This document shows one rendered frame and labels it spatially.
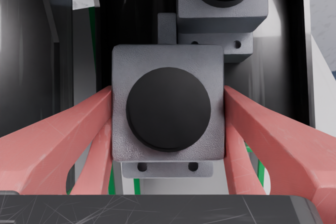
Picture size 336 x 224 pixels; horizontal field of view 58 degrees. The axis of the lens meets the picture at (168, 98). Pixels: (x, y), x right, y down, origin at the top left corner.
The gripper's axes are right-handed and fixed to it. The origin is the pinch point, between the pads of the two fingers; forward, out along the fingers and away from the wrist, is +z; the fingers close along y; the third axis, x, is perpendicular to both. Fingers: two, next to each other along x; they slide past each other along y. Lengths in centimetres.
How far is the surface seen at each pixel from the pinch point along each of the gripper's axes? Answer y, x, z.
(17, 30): 9.7, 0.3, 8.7
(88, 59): 7.7, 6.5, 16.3
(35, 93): 8.5, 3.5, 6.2
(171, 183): -0.4, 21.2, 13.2
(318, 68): -30, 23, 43
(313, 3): -46, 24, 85
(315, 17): -49, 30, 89
